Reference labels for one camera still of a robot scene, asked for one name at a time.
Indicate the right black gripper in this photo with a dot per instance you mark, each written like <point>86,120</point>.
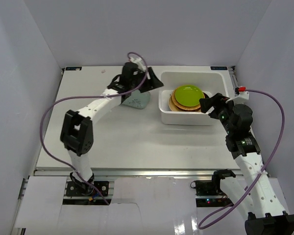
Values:
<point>207,103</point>

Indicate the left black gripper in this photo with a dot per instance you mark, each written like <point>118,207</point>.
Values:
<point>151,80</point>

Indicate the woven orange round plate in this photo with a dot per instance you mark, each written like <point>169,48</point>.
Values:
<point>182,107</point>

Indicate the lime green round plate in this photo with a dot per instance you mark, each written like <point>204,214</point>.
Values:
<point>188,95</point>

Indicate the teal rectangular divided plate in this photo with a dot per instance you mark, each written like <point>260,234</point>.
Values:
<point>137,100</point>

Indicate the tan yellow round plate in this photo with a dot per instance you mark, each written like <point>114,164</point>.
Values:
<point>174,108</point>

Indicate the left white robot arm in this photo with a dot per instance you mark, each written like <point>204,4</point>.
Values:
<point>77,133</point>

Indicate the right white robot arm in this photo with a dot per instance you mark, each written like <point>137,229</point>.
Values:
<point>257,202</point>

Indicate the white plastic bin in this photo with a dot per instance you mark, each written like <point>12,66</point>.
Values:
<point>208,81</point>

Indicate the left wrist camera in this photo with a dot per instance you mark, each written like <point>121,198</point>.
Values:
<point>139,62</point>

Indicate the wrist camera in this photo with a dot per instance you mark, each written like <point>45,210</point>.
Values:
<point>241,96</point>
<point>139,62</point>

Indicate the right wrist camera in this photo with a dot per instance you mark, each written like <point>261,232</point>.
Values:
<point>241,96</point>

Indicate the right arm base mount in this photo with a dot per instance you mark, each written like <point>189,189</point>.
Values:
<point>209,193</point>

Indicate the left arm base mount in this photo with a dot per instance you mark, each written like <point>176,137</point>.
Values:
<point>95,193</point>

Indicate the aluminium table frame rail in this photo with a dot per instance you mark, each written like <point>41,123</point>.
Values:
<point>133,142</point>

